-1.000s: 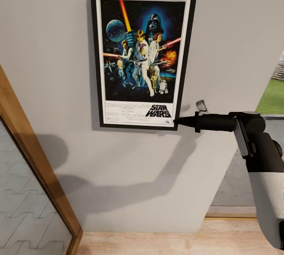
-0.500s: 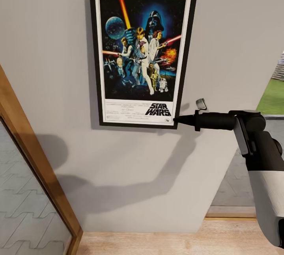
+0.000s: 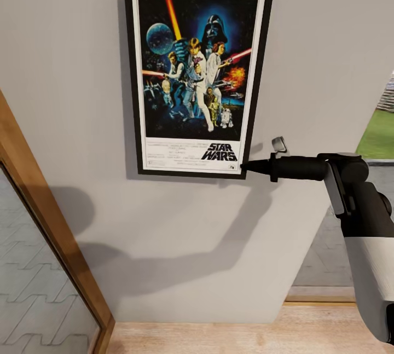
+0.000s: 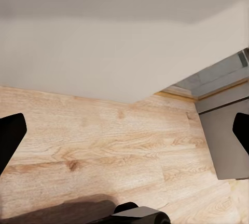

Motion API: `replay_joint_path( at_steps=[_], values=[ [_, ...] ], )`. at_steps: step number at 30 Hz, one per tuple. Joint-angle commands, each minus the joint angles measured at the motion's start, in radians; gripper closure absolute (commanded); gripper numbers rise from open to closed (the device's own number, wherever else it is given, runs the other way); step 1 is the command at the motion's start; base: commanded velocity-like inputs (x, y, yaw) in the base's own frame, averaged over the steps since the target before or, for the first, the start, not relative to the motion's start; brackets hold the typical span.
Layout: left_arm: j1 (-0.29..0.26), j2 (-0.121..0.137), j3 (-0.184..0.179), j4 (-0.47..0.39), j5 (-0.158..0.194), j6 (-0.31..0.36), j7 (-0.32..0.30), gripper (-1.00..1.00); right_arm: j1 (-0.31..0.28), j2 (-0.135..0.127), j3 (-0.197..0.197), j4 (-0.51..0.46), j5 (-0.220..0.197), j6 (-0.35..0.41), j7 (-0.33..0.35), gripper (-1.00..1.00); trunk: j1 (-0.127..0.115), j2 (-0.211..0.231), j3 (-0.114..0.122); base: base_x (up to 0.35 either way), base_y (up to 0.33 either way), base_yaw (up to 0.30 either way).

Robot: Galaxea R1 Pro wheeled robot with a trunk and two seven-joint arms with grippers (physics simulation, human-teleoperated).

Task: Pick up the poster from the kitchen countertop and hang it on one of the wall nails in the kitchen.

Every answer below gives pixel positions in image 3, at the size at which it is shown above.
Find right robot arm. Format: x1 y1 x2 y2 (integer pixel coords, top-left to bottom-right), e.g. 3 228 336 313
240 136 394 345

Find poster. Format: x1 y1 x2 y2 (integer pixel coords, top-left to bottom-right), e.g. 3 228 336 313
125 0 273 179

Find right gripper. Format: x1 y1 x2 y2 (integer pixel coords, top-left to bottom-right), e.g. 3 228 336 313
240 153 306 182

